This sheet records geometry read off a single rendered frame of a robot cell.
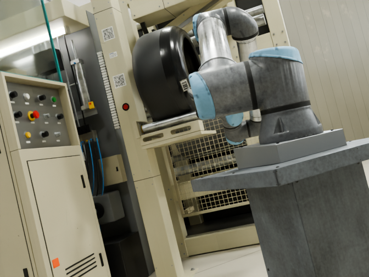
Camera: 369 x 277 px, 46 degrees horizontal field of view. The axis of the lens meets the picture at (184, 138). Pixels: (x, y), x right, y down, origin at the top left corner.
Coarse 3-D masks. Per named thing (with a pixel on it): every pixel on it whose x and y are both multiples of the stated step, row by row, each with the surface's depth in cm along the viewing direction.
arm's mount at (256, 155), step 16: (256, 144) 136; (272, 144) 120; (288, 144) 118; (304, 144) 120; (320, 144) 122; (336, 144) 124; (240, 160) 135; (256, 160) 127; (272, 160) 119; (288, 160) 117
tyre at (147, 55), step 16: (160, 32) 240; (176, 32) 240; (144, 48) 236; (160, 48) 232; (176, 48) 232; (192, 48) 266; (144, 64) 233; (160, 64) 230; (176, 64) 229; (192, 64) 279; (144, 80) 233; (160, 80) 231; (176, 80) 229; (144, 96) 236; (160, 96) 234; (176, 96) 233; (160, 112) 240; (176, 112) 241
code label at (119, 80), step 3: (117, 75) 258; (120, 75) 258; (123, 75) 257; (114, 78) 259; (117, 78) 258; (120, 78) 258; (123, 78) 257; (114, 81) 259; (117, 81) 259; (120, 81) 258; (123, 81) 257; (114, 84) 259; (117, 84) 259; (120, 84) 258; (123, 84) 257; (117, 87) 259
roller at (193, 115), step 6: (180, 114) 241; (186, 114) 239; (192, 114) 238; (162, 120) 243; (168, 120) 242; (174, 120) 241; (180, 120) 240; (186, 120) 240; (144, 126) 246; (150, 126) 245; (156, 126) 244; (162, 126) 244; (144, 132) 248
